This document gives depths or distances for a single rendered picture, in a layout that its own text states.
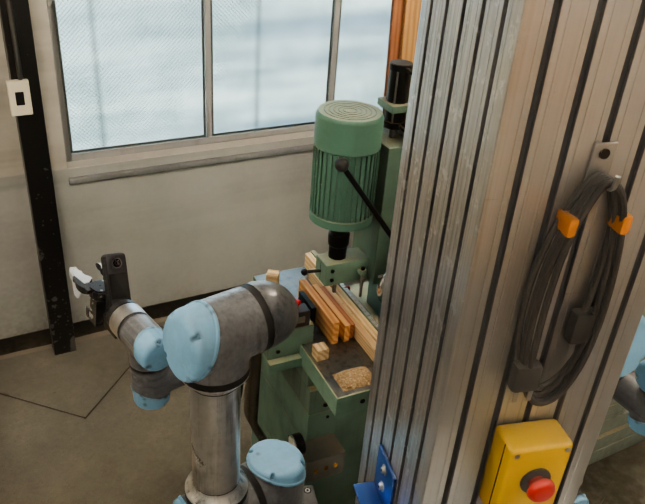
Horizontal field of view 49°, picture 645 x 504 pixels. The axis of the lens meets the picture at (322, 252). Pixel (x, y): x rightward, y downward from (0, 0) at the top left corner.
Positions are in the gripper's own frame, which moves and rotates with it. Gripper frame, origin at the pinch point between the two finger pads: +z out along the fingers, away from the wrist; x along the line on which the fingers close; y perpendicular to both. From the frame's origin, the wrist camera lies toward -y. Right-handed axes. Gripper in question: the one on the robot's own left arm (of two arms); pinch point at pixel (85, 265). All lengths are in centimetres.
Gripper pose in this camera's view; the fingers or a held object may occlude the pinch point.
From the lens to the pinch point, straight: 167.0
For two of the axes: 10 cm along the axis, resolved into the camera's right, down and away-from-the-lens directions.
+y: -1.7, 8.9, 4.2
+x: 7.6, -1.5, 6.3
